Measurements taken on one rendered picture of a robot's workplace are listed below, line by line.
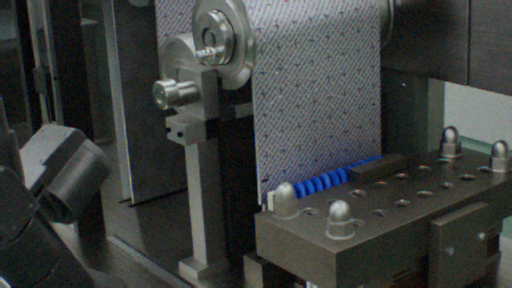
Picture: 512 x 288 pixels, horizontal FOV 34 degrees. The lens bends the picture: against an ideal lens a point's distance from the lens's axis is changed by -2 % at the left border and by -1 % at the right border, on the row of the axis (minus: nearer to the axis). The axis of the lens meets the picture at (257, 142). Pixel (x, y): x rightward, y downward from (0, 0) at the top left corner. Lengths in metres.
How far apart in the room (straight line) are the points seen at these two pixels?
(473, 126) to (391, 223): 3.35
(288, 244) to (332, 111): 0.24
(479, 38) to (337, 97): 0.22
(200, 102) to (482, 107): 3.27
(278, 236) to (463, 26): 0.42
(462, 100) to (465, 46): 3.15
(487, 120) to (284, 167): 3.21
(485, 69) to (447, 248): 0.28
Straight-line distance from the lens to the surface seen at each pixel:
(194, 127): 1.17
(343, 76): 1.22
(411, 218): 1.10
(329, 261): 1.02
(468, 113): 4.42
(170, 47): 1.29
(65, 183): 0.70
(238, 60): 1.12
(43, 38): 1.41
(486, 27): 1.25
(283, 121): 1.16
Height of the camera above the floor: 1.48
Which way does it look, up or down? 19 degrees down
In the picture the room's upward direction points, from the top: 3 degrees counter-clockwise
